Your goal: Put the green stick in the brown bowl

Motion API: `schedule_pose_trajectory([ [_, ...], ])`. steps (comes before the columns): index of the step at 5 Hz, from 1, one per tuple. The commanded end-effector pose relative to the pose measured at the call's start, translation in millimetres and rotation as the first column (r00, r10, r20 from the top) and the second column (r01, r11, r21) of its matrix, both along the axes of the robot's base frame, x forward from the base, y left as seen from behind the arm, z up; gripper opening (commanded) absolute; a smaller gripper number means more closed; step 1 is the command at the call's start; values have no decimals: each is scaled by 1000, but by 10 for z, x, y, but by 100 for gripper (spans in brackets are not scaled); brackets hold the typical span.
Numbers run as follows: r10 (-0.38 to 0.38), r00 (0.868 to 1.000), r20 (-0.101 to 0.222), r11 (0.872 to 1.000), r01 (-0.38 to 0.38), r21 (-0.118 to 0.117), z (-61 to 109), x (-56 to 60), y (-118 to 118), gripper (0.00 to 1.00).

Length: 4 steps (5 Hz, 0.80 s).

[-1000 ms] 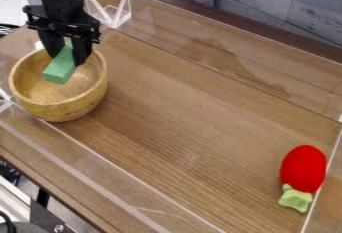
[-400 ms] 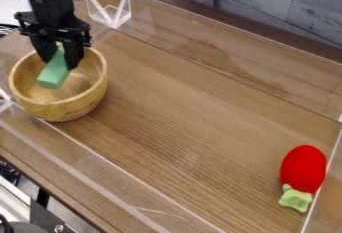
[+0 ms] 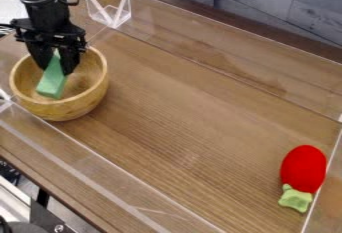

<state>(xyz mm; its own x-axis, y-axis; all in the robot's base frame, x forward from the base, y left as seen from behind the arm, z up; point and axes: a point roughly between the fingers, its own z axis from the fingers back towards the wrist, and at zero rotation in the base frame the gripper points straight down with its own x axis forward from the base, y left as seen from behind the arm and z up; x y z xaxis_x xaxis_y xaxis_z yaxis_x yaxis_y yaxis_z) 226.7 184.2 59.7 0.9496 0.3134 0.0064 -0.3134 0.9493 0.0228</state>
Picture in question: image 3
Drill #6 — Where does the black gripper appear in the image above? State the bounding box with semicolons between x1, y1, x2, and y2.
10;0;85;75

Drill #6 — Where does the green foam stick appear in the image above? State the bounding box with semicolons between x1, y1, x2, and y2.
36;52;66;99

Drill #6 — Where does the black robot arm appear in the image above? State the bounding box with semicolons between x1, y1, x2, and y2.
10;0;86;75

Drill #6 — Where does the brown wooden bowl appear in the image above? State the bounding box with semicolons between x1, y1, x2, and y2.
9;47;108;121

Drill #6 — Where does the black clamp under table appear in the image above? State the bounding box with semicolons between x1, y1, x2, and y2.
0;203;78;233

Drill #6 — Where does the red plush strawberry toy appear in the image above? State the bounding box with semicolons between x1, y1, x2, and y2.
277;145;327;213

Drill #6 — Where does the clear acrylic corner bracket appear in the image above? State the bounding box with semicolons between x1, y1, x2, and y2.
85;0;132;29

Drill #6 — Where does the clear acrylic tray wall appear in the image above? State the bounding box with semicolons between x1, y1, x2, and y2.
0;0;342;233

